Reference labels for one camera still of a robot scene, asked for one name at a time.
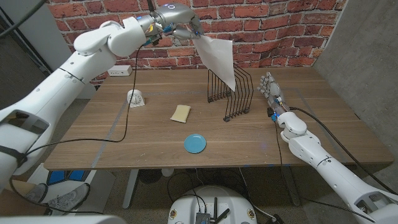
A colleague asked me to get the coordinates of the red brick printed backdrop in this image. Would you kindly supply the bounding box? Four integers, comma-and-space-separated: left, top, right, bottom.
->
45, 0, 348, 85

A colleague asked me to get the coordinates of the grey computer box with antennas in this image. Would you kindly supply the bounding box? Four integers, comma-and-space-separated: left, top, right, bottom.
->
195, 197, 231, 224

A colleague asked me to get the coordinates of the black wire file holder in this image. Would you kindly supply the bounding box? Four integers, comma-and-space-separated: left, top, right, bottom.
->
206, 64, 254, 123

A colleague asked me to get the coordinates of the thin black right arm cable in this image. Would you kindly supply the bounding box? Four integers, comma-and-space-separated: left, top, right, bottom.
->
273, 119, 376, 223

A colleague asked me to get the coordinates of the white kitchen timer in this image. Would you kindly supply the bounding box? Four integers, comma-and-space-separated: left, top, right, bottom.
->
126, 89, 146, 108

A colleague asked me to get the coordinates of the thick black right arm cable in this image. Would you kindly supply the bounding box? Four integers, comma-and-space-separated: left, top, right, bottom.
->
289, 106, 397, 195

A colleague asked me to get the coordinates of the white board with blue print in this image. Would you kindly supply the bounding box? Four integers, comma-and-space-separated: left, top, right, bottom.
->
27, 163, 116, 215

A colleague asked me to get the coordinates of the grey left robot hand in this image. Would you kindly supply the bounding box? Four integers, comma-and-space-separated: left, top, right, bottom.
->
146, 2, 205, 40

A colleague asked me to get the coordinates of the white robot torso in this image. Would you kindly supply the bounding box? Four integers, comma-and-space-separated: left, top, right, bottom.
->
167, 185, 258, 224

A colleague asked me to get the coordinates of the grey table leg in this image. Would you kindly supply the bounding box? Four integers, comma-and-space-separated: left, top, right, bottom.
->
281, 166, 301, 207

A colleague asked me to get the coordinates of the grey sneaker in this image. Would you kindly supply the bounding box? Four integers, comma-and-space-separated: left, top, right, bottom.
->
24, 183, 49, 203
46, 183, 91, 212

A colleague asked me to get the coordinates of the blue round plate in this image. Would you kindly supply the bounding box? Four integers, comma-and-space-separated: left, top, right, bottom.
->
183, 133, 207, 154

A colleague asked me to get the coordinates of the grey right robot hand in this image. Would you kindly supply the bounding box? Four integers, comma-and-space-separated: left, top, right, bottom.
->
257, 72, 290, 116

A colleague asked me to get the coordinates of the yellow sponge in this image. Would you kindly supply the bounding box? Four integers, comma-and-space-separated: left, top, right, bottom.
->
170, 104, 192, 124

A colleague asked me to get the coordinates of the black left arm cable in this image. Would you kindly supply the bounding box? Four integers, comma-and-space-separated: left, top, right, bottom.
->
23, 43, 146, 156

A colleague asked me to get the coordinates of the white power strip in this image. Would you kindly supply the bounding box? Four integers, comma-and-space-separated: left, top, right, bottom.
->
106, 64, 133, 77

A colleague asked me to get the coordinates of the black left hand cable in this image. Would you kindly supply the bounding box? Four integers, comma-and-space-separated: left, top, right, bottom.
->
0, 0, 155, 37

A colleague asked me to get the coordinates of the white table leg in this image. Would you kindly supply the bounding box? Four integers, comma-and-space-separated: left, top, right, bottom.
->
122, 169, 140, 210

